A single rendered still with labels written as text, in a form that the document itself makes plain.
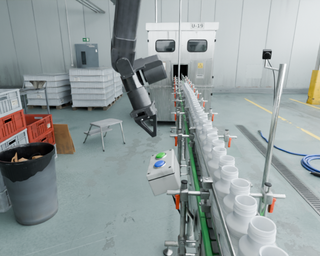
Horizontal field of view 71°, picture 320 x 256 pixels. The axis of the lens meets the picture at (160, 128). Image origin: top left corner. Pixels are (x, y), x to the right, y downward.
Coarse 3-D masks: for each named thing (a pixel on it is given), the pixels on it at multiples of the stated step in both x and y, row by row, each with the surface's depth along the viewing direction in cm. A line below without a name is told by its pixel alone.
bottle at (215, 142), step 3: (213, 141) 69; (216, 141) 69; (219, 141) 69; (222, 141) 68; (213, 144) 67; (216, 144) 66; (219, 144) 66; (222, 144) 66; (210, 153) 68; (207, 156) 69; (210, 156) 68; (207, 159) 69; (210, 159) 67; (207, 162) 69
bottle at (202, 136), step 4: (204, 124) 86; (208, 124) 86; (204, 128) 84; (208, 128) 83; (204, 132) 84; (200, 136) 85; (204, 136) 84; (200, 140) 85; (200, 152) 86; (200, 156) 86; (200, 160) 87
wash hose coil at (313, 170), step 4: (260, 132) 443; (280, 148) 363; (288, 152) 352; (292, 152) 348; (304, 156) 326; (308, 156) 330; (312, 156) 332; (316, 156) 333; (304, 160) 315; (308, 160) 320; (308, 164) 309; (308, 168) 297; (312, 168) 292; (312, 172) 282; (316, 172) 280
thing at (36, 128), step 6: (24, 114) 319; (30, 114) 319; (36, 114) 319; (42, 114) 319; (48, 114) 319; (30, 120) 321; (36, 120) 321; (42, 120) 295; (48, 120) 311; (30, 126) 269; (36, 126) 281; (42, 126) 295; (48, 126) 310; (30, 132) 268; (36, 132) 281; (42, 132) 295; (30, 138) 268; (36, 138) 280
